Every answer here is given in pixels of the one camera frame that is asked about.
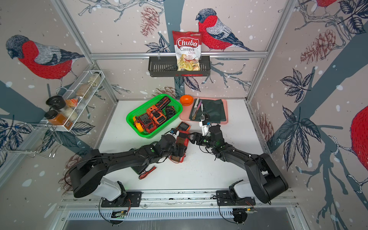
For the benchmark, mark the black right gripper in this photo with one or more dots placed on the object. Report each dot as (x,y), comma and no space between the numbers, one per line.
(199,136)

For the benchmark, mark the large red multimeter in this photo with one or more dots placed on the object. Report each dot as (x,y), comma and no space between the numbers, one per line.
(182,142)

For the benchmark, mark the orange multimeter face up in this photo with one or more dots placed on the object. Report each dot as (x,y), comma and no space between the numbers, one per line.
(182,127)

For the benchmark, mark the red black multimeter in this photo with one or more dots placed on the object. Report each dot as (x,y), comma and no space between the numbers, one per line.
(147,123)

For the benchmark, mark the orange multimeter face down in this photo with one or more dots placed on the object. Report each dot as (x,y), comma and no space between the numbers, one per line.
(156,115)

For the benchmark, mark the black green multimeter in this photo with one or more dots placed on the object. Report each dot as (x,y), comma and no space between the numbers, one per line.
(139,169)

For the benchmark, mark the green plastic basket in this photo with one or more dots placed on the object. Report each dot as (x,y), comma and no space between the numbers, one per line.
(142,109)

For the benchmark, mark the small black multimeter with leads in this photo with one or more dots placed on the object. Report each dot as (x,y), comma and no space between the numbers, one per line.
(163,103)

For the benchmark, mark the yellow multimeter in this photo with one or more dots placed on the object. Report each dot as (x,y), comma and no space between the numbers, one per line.
(138,124)

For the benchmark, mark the small black multimeter front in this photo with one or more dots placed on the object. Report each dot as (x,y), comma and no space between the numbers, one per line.
(170,111)

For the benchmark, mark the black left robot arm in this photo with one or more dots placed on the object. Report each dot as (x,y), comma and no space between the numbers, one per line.
(87,174)

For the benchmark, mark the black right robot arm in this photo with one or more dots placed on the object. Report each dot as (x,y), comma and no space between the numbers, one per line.
(265,179)

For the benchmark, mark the pink plastic tray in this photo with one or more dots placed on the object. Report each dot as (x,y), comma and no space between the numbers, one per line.
(184,116)

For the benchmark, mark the dark green cloth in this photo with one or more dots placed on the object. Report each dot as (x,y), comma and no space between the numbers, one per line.
(215,109)

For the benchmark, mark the red black test leads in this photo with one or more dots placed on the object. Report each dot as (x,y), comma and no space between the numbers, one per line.
(146,173)

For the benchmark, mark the orange plastic bowl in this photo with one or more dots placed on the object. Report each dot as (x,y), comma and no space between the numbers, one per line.
(186,100)

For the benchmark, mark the red cassava chips bag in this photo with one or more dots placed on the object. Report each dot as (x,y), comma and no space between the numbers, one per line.
(188,50)

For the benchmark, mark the orange spice jar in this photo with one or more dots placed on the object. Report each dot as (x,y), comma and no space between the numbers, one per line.
(55,118)

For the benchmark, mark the black lid jar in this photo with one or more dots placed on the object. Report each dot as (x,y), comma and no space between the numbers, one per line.
(56,102)

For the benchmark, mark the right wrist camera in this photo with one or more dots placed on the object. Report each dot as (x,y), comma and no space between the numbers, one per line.
(204,127)

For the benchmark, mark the multicolour handled knife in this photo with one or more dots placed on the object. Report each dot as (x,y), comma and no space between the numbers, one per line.
(200,102)

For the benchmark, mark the white handled spoon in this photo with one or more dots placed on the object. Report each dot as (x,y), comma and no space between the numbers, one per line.
(202,117)

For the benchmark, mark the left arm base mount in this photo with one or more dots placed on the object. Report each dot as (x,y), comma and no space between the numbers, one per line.
(124,200)

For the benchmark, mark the aluminium front rail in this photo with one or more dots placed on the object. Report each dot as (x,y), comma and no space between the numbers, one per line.
(175,199)

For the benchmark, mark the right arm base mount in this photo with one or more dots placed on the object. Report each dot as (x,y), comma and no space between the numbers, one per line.
(238,194)

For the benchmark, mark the black wall basket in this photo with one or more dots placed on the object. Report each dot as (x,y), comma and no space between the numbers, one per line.
(167,67)

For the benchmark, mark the white wire wall shelf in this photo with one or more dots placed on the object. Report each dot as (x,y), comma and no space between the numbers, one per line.
(60,126)

